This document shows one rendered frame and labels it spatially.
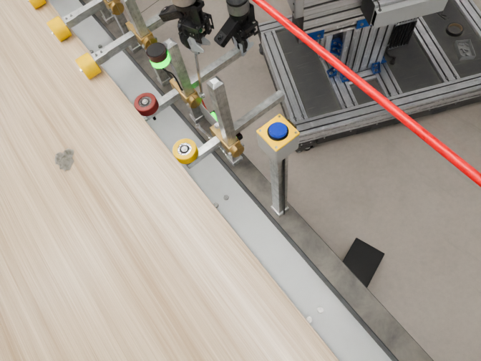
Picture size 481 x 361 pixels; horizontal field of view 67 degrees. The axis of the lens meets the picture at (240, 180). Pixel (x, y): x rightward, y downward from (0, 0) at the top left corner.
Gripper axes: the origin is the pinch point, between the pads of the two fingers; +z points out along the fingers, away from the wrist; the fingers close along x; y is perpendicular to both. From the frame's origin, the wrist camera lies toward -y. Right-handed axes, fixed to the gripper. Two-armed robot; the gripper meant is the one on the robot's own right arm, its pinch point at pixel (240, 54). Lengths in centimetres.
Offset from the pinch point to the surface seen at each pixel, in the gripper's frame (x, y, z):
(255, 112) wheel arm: -25.1, -12.9, -1.1
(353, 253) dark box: -79, -3, 70
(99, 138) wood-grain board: -2, -61, -8
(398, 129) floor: -43, 72, 83
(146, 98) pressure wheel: 1.2, -40.4, -8.4
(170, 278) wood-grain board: -56, -68, -8
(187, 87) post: -5.6, -26.8, -8.8
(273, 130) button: -54, -27, -41
